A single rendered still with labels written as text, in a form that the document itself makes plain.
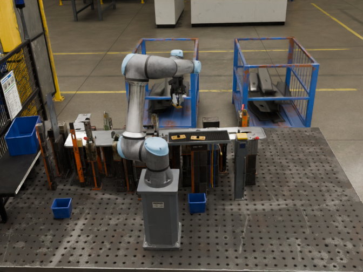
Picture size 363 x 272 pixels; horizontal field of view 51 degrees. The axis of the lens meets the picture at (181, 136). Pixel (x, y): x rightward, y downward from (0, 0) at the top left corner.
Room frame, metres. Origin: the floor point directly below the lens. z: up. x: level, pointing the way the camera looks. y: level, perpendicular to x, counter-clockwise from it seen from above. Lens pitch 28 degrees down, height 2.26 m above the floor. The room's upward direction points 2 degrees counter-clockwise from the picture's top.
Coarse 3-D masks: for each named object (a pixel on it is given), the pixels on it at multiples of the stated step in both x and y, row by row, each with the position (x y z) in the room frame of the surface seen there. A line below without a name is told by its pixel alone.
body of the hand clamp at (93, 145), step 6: (90, 144) 2.16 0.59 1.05; (90, 150) 2.14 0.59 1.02; (96, 150) 2.20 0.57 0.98; (90, 156) 2.14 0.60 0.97; (96, 156) 2.17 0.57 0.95; (90, 162) 2.15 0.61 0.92; (96, 162) 2.17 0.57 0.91; (90, 168) 2.15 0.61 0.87; (96, 168) 2.15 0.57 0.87; (96, 174) 2.15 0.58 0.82; (96, 180) 2.15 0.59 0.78; (96, 186) 2.15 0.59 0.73
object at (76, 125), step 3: (78, 114) 2.74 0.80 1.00; (81, 114) 2.74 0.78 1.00; (84, 114) 2.74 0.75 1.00; (90, 114) 2.73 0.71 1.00; (78, 117) 2.69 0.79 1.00; (81, 117) 2.69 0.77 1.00; (84, 117) 2.68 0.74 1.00; (87, 117) 2.68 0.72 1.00; (90, 117) 2.70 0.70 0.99; (78, 120) 2.63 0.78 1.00; (81, 120) 2.63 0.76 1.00; (75, 123) 2.59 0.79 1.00; (78, 123) 2.58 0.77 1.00; (81, 123) 2.58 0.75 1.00; (75, 126) 2.53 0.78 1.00; (78, 126) 2.53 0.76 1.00; (81, 126) 2.53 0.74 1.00; (81, 129) 2.48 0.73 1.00; (84, 129) 2.48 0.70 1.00
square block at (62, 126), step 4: (60, 124) 2.45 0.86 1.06; (64, 124) 2.46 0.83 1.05; (60, 128) 2.43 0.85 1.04; (64, 128) 2.44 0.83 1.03; (60, 132) 2.43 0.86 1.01; (64, 132) 2.43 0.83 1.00; (64, 136) 2.43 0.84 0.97; (64, 140) 2.43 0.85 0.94; (64, 148) 2.43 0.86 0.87; (68, 148) 2.45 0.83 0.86; (68, 152) 2.43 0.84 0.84; (68, 156) 2.43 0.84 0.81; (68, 160) 2.43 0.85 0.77; (72, 160) 2.49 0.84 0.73; (68, 164) 2.43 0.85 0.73; (72, 164) 2.47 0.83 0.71
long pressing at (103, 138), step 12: (84, 132) 2.43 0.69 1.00; (96, 132) 2.42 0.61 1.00; (108, 132) 2.42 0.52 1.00; (120, 132) 2.41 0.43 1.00; (240, 132) 2.35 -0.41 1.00; (252, 132) 2.34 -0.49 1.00; (264, 132) 2.34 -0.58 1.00; (84, 144) 2.25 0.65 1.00; (96, 144) 2.24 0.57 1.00; (108, 144) 2.24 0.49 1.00
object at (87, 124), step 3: (84, 120) 2.18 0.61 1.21; (87, 120) 2.18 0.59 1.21; (84, 123) 2.17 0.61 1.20; (87, 123) 2.16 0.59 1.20; (84, 126) 2.17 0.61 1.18; (87, 126) 2.17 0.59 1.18; (90, 126) 2.18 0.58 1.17; (87, 129) 2.18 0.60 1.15; (90, 129) 2.18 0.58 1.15; (87, 132) 2.18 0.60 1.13; (90, 132) 2.18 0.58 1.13; (87, 135) 2.18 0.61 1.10; (90, 135) 2.18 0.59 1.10
